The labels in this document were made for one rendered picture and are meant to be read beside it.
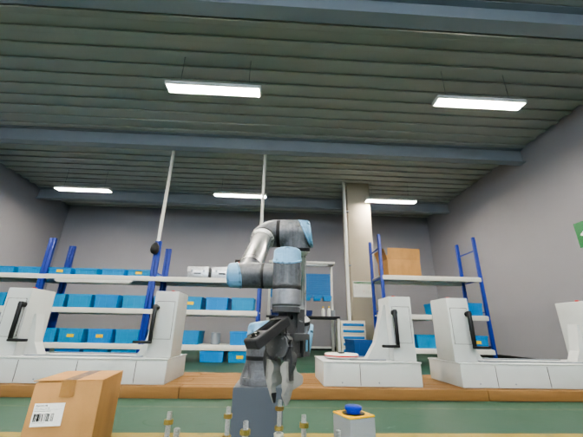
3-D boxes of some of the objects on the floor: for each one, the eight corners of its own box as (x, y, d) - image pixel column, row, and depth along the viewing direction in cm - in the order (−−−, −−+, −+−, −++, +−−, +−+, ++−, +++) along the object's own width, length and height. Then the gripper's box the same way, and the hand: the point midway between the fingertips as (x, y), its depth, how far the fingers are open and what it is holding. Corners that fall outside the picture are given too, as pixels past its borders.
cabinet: (336, 357, 612) (335, 321, 635) (359, 358, 614) (357, 322, 638) (342, 360, 558) (341, 320, 582) (368, 361, 560) (365, 321, 584)
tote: (345, 363, 507) (344, 339, 519) (369, 363, 512) (367, 339, 524) (355, 367, 460) (354, 340, 473) (381, 367, 465) (379, 340, 478)
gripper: (315, 308, 78) (316, 404, 71) (284, 309, 85) (282, 396, 78) (292, 305, 72) (291, 410, 65) (261, 307, 80) (256, 401, 72)
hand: (278, 397), depth 70 cm, fingers open, 3 cm apart
